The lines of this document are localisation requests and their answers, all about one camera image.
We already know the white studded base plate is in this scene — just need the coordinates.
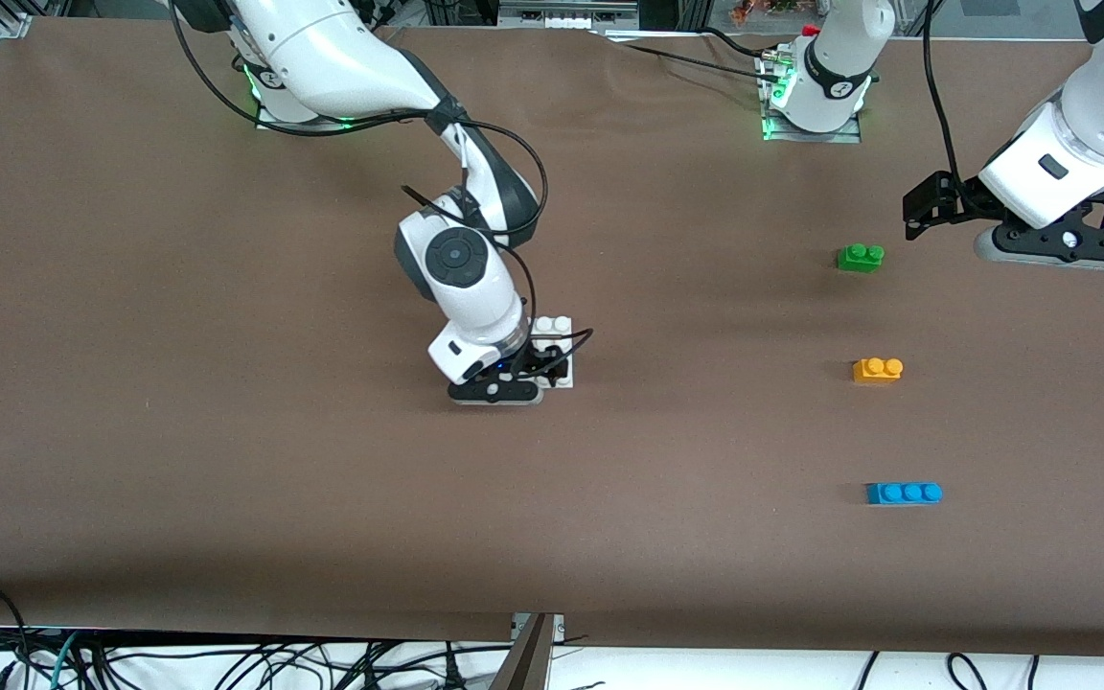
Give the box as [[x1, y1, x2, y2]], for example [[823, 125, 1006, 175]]
[[525, 316, 576, 390]]

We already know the brown table cover sheet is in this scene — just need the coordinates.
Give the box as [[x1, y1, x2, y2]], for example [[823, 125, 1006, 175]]
[[0, 17, 1104, 660]]

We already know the metal table frame bracket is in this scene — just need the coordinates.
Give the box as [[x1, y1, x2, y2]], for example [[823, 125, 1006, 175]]
[[490, 613, 567, 690]]

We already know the white background device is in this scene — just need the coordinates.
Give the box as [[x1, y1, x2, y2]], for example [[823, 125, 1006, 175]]
[[497, 0, 641, 32]]

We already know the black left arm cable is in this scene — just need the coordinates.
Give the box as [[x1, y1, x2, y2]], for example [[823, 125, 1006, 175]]
[[918, 0, 967, 197]]

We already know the aluminium frame profile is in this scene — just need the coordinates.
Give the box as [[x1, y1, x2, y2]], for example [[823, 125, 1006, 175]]
[[0, 0, 74, 39]]

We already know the short black base cable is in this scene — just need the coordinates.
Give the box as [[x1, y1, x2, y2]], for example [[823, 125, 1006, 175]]
[[701, 27, 788, 60]]

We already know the blue three-stud block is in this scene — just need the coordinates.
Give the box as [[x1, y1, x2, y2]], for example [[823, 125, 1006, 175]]
[[866, 482, 944, 506]]

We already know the orange and green object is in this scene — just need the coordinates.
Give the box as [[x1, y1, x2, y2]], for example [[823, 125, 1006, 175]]
[[729, 0, 807, 28]]

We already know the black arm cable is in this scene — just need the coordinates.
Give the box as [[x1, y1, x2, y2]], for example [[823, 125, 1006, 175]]
[[167, 0, 596, 384], [918, 0, 967, 197]]

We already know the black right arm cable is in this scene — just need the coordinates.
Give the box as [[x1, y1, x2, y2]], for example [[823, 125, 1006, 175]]
[[167, 0, 596, 384]]

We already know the long black base cable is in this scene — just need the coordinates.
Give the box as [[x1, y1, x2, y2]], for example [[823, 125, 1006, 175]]
[[605, 36, 783, 80]]

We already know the teal floor cable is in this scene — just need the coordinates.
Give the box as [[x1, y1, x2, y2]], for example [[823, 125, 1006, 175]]
[[44, 631, 83, 690]]

